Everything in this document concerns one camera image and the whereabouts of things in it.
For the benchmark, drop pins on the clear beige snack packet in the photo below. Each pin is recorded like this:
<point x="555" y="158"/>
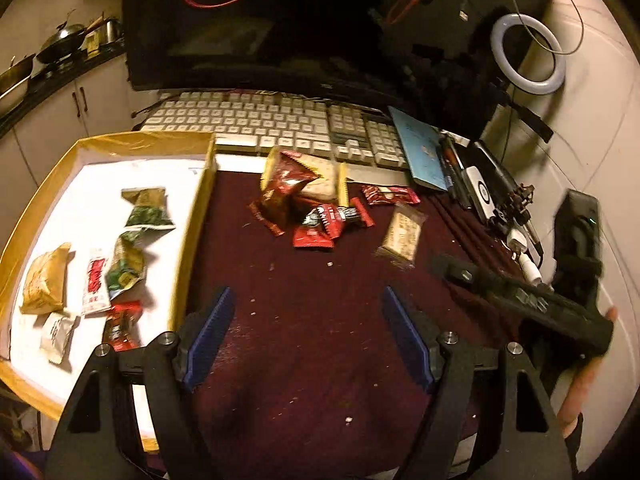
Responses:
<point x="402" y="235"/>

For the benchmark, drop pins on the red and gold snack packet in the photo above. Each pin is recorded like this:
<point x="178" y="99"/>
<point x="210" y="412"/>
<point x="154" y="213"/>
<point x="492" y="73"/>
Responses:
<point x="287" y="172"/>

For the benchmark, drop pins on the beige yellow-edged snack packet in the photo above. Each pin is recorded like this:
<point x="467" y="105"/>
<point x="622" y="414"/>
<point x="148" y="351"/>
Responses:
<point x="325" y="180"/>

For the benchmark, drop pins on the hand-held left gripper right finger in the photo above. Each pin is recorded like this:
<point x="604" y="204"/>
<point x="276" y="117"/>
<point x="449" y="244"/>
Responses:
<point x="407" y="342"/>

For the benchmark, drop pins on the dark red table mat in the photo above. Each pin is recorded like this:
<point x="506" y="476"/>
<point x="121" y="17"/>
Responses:
<point x="325" y="335"/>

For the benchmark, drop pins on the small white snack packet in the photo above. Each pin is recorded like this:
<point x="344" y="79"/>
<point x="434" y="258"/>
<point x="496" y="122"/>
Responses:
<point x="57" y="337"/>

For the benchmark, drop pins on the metal wok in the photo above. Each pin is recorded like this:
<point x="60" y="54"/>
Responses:
<point x="60" y="45"/>

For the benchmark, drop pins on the black monitor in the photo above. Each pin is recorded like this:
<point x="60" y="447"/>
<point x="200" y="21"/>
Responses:
<point x="250" y="25"/>

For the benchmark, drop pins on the long red snack packet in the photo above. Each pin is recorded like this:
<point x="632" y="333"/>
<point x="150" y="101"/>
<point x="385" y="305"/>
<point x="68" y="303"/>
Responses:
<point x="390" y="195"/>

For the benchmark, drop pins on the red and white snack packet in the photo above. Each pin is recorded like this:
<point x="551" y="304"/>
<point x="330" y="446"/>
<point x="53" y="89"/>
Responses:
<point x="96" y="280"/>

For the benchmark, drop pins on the small red snack packet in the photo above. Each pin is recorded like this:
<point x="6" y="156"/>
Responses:
<point x="121" y="327"/>
<point x="312" y="237"/>

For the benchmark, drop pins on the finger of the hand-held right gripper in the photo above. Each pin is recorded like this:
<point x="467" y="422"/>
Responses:
<point x="505" y="290"/>

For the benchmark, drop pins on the blue notebook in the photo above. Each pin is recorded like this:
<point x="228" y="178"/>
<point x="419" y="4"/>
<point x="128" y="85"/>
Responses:
<point x="420" y="150"/>

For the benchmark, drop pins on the metal pot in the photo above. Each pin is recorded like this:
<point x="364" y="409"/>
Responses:
<point x="15" y="82"/>

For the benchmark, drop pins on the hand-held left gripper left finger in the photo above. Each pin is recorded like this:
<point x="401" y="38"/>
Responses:
<point x="209" y="342"/>

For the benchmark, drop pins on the yellow cardboard box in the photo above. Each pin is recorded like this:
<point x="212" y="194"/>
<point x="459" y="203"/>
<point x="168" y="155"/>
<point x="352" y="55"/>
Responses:
<point x="100" y="180"/>

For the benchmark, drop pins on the green snack packet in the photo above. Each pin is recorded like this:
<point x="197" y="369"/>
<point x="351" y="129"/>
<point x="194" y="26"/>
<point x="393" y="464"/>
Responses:
<point x="126" y="265"/>
<point x="149" y="209"/>

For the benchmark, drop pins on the white charger plug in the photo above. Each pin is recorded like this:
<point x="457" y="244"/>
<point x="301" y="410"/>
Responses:
<point x="525" y="257"/>

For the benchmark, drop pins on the white keyboard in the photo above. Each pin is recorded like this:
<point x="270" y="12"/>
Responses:
<point x="260" y="120"/>

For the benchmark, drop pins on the red and black snack packet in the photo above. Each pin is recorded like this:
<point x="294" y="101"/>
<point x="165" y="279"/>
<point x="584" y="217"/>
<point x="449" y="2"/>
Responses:
<point x="337" y="215"/>

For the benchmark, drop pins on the yellow-brown snack packet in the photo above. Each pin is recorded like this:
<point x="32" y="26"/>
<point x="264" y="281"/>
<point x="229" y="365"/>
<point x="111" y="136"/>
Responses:
<point x="46" y="280"/>

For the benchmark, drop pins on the small black metal tool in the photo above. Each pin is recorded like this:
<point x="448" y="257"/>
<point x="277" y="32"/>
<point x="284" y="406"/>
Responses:
<point x="517" y="202"/>

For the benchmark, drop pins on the dark red snack packet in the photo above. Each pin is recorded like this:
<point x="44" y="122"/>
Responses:
<point x="272" y="207"/>

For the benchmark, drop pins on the person's right hand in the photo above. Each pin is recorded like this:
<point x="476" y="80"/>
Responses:
<point x="575" y="395"/>

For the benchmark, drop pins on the white kitchen cabinet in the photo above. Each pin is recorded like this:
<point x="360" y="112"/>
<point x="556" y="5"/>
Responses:
<point x="60" y="110"/>

